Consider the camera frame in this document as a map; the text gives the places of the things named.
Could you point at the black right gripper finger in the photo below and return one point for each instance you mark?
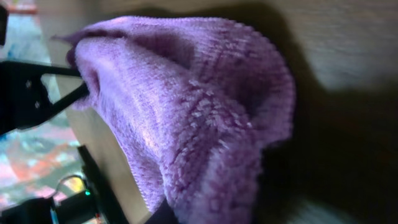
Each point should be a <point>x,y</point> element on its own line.
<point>25,100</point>

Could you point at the purple microfiber cloth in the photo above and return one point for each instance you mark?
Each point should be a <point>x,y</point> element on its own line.
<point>192,102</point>

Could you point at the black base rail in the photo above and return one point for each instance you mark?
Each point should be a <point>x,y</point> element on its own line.
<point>101,190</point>

